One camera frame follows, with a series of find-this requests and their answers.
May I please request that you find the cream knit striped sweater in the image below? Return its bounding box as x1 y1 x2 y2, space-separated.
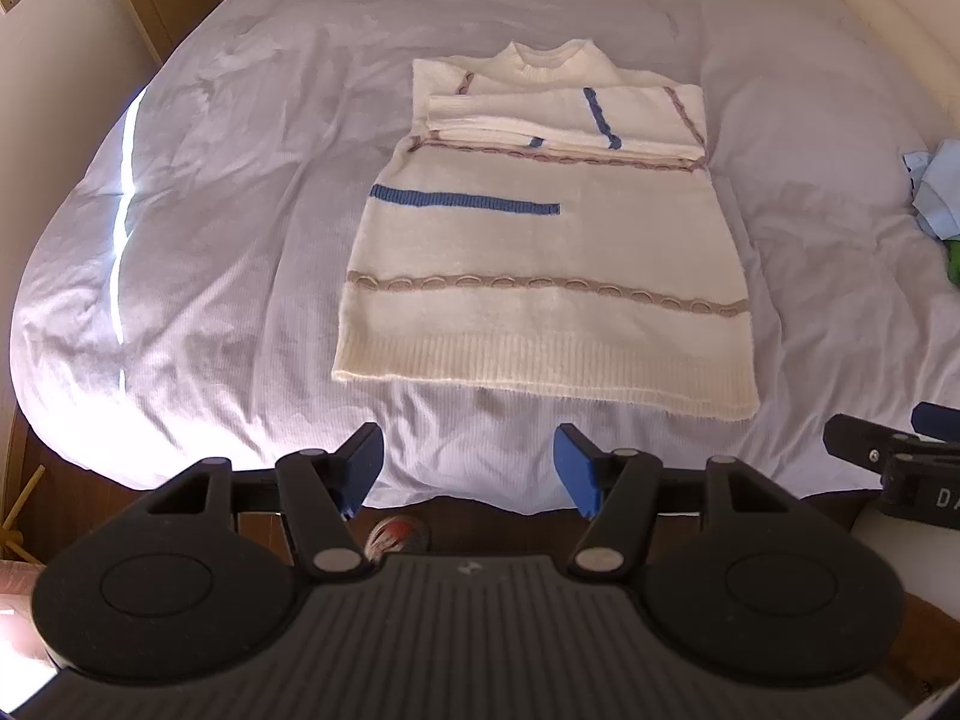
332 39 760 421

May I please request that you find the green knit garment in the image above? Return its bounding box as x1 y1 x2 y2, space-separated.
944 239 960 286

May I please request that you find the lavender bed sheet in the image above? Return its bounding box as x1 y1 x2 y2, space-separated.
10 0 958 514

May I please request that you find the light blue garment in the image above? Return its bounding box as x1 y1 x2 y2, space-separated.
901 138 960 242

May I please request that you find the cream bed headboard cushion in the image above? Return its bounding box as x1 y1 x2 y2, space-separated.
843 0 958 124

